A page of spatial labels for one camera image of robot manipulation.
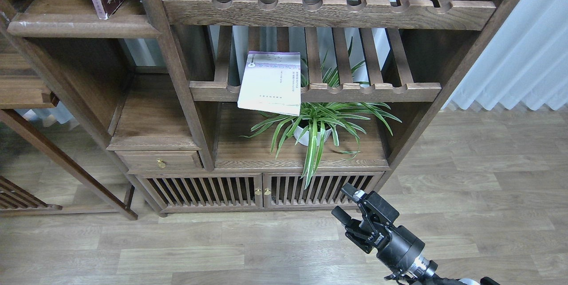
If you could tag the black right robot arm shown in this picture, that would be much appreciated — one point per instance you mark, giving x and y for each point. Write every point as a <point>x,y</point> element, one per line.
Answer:
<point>431,277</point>

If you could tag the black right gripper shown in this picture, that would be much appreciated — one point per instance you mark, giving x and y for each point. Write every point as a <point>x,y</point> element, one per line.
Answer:
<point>397,248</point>

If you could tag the green spider plant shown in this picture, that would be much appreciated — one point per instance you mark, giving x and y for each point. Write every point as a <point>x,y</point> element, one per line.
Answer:
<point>330,116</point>

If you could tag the white pleated curtain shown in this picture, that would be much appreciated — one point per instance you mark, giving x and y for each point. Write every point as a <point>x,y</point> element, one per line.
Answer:
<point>525,65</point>

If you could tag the dark wooden bookshelf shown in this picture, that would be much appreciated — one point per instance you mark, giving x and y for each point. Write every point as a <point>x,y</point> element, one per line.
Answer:
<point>160,79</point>

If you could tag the brass drawer knob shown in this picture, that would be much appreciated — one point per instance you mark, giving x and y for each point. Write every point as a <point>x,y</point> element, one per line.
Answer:
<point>161,163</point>

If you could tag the white purple book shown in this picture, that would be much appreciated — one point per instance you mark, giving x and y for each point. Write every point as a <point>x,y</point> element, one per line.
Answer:
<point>271,83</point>

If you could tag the white plant pot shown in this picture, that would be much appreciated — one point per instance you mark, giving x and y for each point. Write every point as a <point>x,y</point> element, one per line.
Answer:
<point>303,134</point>

